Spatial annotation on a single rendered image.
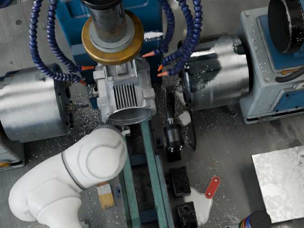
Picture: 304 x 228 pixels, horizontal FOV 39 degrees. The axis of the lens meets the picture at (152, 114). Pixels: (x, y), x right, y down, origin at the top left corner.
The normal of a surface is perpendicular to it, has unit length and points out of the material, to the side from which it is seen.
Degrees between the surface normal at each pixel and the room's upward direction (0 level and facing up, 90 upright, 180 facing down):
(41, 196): 13
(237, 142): 0
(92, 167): 30
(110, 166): 38
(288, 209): 0
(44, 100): 24
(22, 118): 43
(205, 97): 62
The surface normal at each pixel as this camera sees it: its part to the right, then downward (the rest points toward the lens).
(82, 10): 0.18, 0.92
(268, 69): -0.04, -0.35
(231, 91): 0.15, 0.65
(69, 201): 0.68, 0.18
